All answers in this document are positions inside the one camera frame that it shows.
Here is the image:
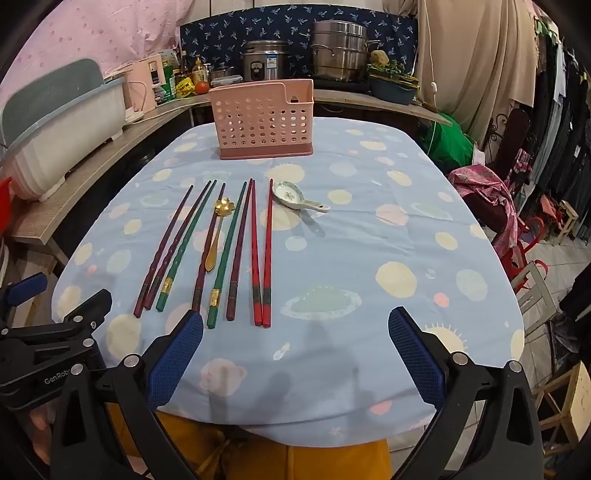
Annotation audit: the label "pink perforated utensil holder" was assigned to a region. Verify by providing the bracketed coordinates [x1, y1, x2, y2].
[209, 79, 315, 161]

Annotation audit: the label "red chopstick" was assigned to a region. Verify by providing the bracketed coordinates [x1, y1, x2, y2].
[262, 178, 274, 328]
[250, 179, 263, 327]

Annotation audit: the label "green plastic bag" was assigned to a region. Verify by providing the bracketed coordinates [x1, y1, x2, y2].
[425, 111, 476, 169]

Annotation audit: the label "pink electric kettle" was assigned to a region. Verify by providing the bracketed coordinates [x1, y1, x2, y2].
[124, 53, 164, 114]

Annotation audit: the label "pink floral cloth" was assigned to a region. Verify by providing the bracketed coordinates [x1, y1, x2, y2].
[448, 164, 527, 259]

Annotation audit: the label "beige curtain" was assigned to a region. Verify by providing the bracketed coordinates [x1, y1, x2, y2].
[392, 0, 541, 148]

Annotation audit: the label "white dish drainer blue lid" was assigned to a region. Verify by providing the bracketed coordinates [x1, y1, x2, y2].
[0, 58, 127, 203]

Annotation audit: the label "dark metal chair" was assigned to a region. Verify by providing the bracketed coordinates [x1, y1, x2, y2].
[480, 108, 532, 232]

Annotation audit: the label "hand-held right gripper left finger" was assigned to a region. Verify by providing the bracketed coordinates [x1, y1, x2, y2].
[48, 310, 206, 480]

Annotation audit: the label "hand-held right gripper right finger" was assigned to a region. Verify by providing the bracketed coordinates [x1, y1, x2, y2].
[388, 306, 546, 480]

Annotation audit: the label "steel rice cooker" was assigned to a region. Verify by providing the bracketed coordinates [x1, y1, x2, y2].
[241, 40, 289, 84]

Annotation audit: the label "green chopstick gold band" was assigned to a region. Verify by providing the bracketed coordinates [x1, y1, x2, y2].
[206, 181, 248, 329]
[156, 179, 218, 311]

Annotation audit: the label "navy leaf-print cloth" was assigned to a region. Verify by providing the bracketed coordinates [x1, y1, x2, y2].
[179, 2, 420, 79]

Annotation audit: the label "light wooden stool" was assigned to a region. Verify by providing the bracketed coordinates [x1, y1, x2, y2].
[531, 362, 591, 457]

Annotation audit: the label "black induction cooktop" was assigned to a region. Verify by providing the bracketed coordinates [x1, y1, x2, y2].
[314, 78, 370, 93]

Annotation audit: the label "white frame chair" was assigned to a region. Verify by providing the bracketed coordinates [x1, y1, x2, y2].
[508, 261, 561, 324]

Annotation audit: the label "grey board counter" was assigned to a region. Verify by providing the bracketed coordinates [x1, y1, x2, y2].
[314, 88, 454, 127]

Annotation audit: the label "dark maroon chopstick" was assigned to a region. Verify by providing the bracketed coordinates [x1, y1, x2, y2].
[191, 183, 226, 313]
[133, 185, 195, 318]
[226, 178, 254, 321]
[143, 181, 213, 310]

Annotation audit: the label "small wooden stool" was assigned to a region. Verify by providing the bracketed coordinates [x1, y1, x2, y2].
[551, 198, 580, 243]

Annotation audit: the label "blue basin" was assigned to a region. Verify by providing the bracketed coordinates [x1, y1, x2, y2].
[368, 78, 419, 106]

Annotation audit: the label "gold flower-shaped spoon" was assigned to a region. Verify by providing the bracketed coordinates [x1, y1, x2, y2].
[204, 197, 236, 272]

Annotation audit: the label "white ceramic soup spoon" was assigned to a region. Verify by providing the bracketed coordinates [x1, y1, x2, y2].
[272, 181, 332, 214]

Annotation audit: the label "green leafy vegetables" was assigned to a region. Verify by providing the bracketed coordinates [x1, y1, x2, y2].
[367, 60, 416, 83]

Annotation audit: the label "wood-grain counter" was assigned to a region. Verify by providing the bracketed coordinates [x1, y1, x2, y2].
[9, 95, 211, 245]

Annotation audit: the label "white cord with switch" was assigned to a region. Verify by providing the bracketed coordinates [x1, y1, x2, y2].
[422, 0, 440, 153]

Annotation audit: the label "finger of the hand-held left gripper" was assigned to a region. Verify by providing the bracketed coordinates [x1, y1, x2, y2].
[0, 272, 49, 319]
[60, 288, 114, 344]

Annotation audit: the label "green canister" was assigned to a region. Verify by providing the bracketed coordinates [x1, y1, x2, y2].
[154, 69, 178, 104]

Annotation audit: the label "white power cable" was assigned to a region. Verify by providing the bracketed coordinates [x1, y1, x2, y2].
[131, 98, 208, 123]

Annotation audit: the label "light blue dotted tablecloth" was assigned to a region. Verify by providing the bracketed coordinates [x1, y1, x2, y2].
[51, 115, 527, 448]

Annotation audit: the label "red plastic container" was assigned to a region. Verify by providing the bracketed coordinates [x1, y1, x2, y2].
[0, 178, 14, 236]

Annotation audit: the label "hanging clothes row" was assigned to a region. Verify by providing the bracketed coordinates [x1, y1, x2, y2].
[526, 9, 591, 227]

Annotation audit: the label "person's yellow trousers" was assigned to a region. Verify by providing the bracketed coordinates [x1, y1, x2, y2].
[106, 406, 393, 480]

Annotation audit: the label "large steel steamer pot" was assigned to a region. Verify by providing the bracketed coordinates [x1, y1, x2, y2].
[309, 19, 370, 83]

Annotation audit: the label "pink dotted sheet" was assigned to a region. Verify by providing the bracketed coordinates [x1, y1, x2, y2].
[0, 0, 195, 112]

